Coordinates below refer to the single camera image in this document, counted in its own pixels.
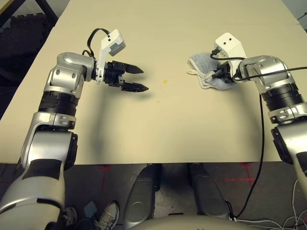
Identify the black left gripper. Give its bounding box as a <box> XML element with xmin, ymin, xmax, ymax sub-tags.
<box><xmin>103</xmin><ymin>61</ymin><xmax>150</xmax><ymax>92</ymax></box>

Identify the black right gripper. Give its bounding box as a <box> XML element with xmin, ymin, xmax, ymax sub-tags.
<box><xmin>212</xmin><ymin>61</ymin><xmax>235</xmax><ymax>83</ymax></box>

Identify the grey cloth rag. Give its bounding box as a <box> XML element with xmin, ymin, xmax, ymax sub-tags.
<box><xmin>187</xmin><ymin>51</ymin><xmax>235</xmax><ymax>92</ymax></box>

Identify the black foam floor mat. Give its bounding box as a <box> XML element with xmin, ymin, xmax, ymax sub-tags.
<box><xmin>0</xmin><ymin>13</ymin><xmax>59</xmax><ymax>90</ymax></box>

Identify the grey robot left leg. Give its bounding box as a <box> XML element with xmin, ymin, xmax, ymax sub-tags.
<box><xmin>123</xmin><ymin>163</ymin><xmax>162</xmax><ymax>228</ymax></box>

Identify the grey robot leg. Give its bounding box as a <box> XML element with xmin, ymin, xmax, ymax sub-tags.
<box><xmin>186</xmin><ymin>162</ymin><xmax>230</xmax><ymax>220</ymax></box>
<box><xmin>123</xmin><ymin>163</ymin><xmax>162</xmax><ymax>228</ymax></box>

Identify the grey robot right leg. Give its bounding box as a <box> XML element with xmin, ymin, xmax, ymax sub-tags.
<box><xmin>186</xmin><ymin>162</ymin><xmax>230</xmax><ymax>220</ymax></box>

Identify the teal flat piece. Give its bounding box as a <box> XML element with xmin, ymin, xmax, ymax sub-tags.
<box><xmin>83</xmin><ymin>201</ymin><xmax>98</xmax><ymax>218</ymax></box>

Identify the grey sneaker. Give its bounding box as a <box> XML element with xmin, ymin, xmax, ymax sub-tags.
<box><xmin>63</xmin><ymin>207</ymin><xmax>78</xmax><ymax>227</ymax></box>
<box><xmin>96</xmin><ymin>201</ymin><xmax>120</xmax><ymax>230</ymax></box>

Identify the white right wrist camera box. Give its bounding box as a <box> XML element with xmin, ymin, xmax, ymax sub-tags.
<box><xmin>214</xmin><ymin>32</ymin><xmax>248</xmax><ymax>73</ymax></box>

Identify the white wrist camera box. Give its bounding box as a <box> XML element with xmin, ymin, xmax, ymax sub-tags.
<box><xmin>214</xmin><ymin>32</ymin><xmax>248</xmax><ymax>73</ymax></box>
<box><xmin>95</xmin><ymin>29</ymin><xmax>127</xmax><ymax>85</ymax></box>

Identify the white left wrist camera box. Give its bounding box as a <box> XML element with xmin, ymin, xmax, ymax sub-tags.
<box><xmin>95</xmin><ymin>29</ymin><xmax>127</xmax><ymax>85</ymax></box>

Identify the black left camera cable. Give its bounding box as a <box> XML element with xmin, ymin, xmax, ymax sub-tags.
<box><xmin>82</xmin><ymin>28</ymin><xmax>111</xmax><ymax>58</ymax></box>

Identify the black camera cable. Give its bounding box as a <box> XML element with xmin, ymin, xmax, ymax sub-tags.
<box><xmin>210</xmin><ymin>49</ymin><xmax>307</xmax><ymax>82</ymax></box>
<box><xmin>82</xmin><ymin>28</ymin><xmax>111</xmax><ymax>58</ymax></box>

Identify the black right camera cable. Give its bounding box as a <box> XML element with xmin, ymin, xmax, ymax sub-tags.
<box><xmin>210</xmin><ymin>49</ymin><xmax>307</xmax><ymax>82</ymax></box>

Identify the black hanging cable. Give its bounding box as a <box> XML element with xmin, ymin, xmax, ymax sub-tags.
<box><xmin>229</xmin><ymin>92</ymin><xmax>266</xmax><ymax>220</ymax></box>

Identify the black metal frame bar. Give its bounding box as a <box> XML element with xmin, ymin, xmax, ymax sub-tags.
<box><xmin>0</xmin><ymin>0</ymin><xmax>59</xmax><ymax>26</ymax></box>

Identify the thin white cable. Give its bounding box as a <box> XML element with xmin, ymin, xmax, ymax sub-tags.
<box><xmin>236</xmin><ymin>177</ymin><xmax>307</xmax><ymax>230</ymax></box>

